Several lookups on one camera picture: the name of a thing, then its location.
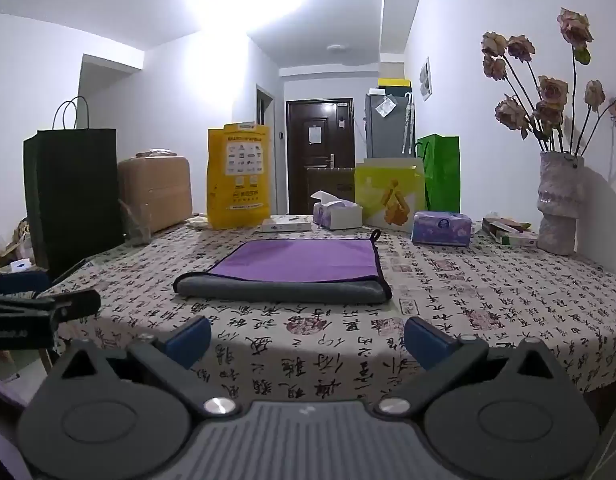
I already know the purple tissue pack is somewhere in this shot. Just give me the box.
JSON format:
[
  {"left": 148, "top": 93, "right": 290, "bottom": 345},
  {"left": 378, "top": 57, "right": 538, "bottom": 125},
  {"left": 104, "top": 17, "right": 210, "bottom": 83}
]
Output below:
[{"left": 411, "top": 211, "right": 472, "bottom": 248}]

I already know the dark brown door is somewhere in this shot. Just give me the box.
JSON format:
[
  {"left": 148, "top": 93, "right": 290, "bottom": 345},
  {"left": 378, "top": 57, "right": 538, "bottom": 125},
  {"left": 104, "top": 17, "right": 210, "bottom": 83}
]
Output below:
[{"left": 286, "top": 98, "right": 357, "bottom": 216}]

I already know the grey refrigerator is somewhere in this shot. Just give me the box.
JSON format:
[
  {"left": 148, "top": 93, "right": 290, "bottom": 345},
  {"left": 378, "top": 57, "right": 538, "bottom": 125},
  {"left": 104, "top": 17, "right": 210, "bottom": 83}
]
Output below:
[{"left": 365, "top": 92, "right": 415, "bottom": 161}]

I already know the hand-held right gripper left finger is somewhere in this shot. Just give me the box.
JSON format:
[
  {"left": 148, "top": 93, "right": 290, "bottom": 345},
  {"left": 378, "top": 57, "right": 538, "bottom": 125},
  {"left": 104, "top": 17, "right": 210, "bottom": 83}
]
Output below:
[{"left": 50, "top": 316, "right": 239, "bottom": 418}]

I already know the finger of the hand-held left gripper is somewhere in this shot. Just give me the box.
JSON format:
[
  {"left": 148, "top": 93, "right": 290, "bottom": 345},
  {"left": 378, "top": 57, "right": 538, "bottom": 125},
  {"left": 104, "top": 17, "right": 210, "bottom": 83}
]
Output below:
[{"left": 35, "top": 289, "right": 102, "bottom": 322}]

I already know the brown cardboard box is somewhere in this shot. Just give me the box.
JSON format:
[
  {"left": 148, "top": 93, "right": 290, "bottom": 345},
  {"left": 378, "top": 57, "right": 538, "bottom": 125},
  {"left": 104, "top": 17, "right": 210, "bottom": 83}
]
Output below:
[{"left": 117, "top": 148, "right": 193, "bottom": 234}]

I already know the black paper bag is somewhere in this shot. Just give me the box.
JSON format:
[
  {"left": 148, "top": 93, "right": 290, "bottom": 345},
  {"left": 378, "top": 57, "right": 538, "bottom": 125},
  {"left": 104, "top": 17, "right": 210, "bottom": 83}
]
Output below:
[{"left": 23, "top": 96, "right": 125, "bottom": 281}]

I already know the clear drinking glass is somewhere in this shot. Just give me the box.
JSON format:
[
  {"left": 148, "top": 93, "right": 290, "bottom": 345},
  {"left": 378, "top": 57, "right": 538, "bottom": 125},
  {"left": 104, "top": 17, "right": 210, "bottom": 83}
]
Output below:
[{"left": 118, "top": 198, "right": 152, "bottom": 246}]

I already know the yellow-green gift bag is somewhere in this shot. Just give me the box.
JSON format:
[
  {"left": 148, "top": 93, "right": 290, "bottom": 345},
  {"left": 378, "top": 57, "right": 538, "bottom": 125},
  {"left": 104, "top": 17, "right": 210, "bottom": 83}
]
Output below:
[{"left": 354, "top": 157, "right": 427, "bottom": 234}]

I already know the green paper bag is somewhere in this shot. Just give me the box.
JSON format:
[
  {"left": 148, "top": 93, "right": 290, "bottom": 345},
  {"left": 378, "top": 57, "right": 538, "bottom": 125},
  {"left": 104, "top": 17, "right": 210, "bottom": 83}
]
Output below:
[{"left": 416, "top": 133, "right": 461, "bottom": 214}]

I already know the textured white vase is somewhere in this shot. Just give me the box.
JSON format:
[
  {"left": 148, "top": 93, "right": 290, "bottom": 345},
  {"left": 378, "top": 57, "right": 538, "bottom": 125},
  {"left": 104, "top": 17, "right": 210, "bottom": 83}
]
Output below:
[{"left": 536, "top": 150, "right": 586, "bottom": 256}]

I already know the flat white box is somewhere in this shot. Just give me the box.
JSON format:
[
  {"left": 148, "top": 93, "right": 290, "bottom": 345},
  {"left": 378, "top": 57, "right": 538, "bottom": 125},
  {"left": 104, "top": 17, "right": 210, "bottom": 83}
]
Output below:
[{"left": 260, "top": 214, "right": 313, "bottom": 234}]

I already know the framed wall picture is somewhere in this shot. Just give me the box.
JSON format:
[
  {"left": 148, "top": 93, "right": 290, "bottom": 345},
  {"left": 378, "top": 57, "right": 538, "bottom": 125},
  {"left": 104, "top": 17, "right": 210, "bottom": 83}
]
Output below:
[{"left": 418, "top": 56, "right": 434, "bottom": 103}]

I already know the purple and grey towel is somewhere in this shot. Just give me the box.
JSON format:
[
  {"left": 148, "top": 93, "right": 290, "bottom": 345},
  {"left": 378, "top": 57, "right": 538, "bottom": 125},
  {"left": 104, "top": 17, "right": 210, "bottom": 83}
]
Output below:
[{"left": 172, "top": 229, "right": 393, "bottom": 306}]

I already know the folded white umbrella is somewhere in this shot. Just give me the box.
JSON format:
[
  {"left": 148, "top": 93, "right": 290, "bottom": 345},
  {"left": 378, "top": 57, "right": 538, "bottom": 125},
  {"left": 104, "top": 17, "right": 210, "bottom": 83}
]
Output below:
[{"left": 402, "top": 94, "right": 417, "bottom": 154}]

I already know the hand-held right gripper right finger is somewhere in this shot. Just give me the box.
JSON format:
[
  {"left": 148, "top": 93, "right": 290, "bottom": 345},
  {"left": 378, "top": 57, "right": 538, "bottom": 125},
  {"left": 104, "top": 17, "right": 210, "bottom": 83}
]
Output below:
[{"left": 372, "top": 316, "right": 568, "bottom": 417}]

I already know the open white tissue box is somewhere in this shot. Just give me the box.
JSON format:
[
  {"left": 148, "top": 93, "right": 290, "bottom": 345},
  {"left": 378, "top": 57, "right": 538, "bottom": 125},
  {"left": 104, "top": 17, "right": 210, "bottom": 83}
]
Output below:
[{"left": 311, "top": 190, "right": 363, "bottom": 231}]

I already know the dried rose bouquet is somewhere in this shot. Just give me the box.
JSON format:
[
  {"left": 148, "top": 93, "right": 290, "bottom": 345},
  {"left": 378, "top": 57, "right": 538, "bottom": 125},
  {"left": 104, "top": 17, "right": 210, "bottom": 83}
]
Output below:
[{"left": 480, "top": 7, "right": 616, "bottom": 157}]

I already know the green and white carton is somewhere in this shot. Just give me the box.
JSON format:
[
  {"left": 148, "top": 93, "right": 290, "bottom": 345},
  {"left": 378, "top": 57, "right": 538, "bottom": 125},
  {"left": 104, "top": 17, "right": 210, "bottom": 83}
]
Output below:
[{"left": 482, "top": 215, "right": 539, "bottom": 247}]

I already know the brown low cabinet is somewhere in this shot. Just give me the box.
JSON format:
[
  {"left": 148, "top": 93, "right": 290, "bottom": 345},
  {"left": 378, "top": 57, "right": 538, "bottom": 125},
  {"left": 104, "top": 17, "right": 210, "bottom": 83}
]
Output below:
[{"left": 306, "top": 166, "right": 357, "bottom": 215}]

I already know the yellow printed shopping bag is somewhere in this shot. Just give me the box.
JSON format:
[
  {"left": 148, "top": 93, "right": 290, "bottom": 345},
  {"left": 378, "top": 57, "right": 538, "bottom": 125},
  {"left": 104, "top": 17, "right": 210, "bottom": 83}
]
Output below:
[{"left": 207, "top": 122, "right": 271, "bottom": 231}]

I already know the printed calligraphy tablecloth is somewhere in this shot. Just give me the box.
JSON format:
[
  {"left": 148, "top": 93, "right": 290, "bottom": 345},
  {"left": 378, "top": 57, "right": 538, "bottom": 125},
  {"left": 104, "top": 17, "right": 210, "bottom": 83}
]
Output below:
[{"left": 38, "top": 214, "right": 616, "bottom": 407}]

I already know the blue chair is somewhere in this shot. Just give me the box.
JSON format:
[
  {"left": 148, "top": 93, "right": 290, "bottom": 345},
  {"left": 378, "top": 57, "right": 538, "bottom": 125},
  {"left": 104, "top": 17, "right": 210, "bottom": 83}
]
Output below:
[{"left": 0, "top": 269, "right": 52, "bottom": 297}]

